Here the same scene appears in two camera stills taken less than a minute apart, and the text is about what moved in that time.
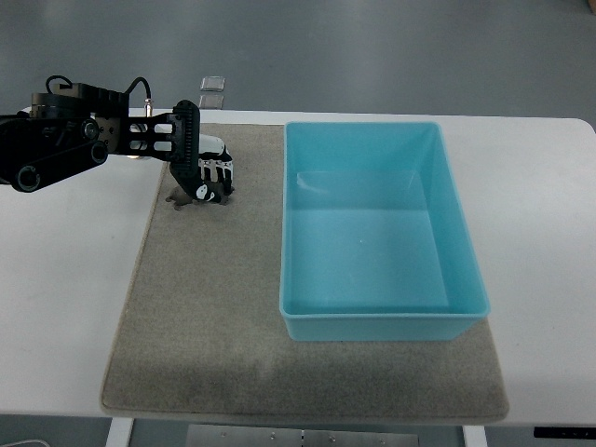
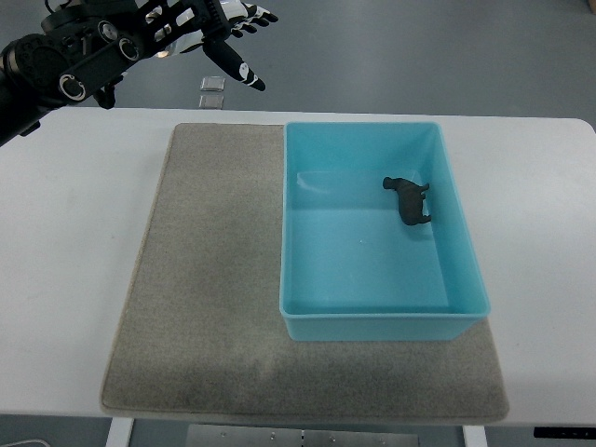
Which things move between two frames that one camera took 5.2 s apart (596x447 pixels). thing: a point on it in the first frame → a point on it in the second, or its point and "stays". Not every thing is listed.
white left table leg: x=119 y=432 stays
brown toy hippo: x=179 y=197 → x=410 y=199
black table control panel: x=559 y=432 stays
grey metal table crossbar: x=270 y=436 stays
